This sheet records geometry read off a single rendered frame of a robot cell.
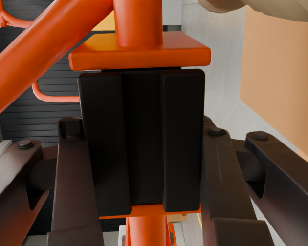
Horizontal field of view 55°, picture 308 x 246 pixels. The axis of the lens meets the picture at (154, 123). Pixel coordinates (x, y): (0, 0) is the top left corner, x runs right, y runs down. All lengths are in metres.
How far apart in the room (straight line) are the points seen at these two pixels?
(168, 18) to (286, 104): 7.21
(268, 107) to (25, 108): 11.62
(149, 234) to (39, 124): 11.75
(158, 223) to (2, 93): 0.11
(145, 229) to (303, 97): 0.16
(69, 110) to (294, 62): 11.24
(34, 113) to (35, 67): 11.61
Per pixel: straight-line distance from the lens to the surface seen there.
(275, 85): 0.31
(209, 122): 0.16
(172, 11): 7.47
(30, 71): 0.17
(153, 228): 0.18
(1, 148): 11.90
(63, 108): 11.47
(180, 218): 7.54
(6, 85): 0.17
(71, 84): 11.11
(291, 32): 0.28
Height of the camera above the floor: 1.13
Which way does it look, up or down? 3 degrees down
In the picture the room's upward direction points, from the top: 92 degrees counter-clockwise
